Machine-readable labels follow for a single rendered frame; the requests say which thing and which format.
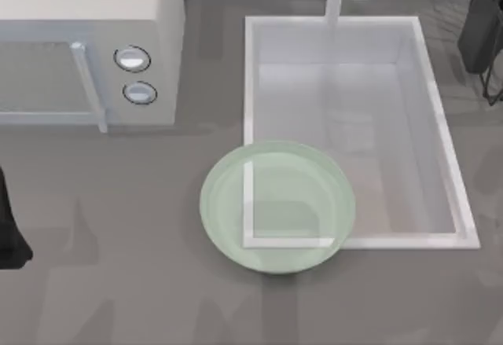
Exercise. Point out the pale green glass plate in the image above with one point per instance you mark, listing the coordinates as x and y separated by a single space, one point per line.
298 203

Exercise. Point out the small microwave knob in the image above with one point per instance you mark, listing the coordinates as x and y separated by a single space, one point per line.
140 93

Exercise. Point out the pale microwave oven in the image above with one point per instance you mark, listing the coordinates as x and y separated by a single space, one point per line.
165 46

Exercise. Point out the white sink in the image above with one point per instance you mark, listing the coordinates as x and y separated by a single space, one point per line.
393 144

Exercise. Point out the large microwave knob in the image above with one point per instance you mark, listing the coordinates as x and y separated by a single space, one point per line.
132 59

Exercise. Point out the microwave glass door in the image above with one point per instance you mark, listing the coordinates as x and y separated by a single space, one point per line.
35 78

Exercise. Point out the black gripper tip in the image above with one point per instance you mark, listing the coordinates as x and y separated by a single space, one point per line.
9 231

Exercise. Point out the black dish rack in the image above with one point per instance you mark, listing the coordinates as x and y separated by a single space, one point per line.
481 26

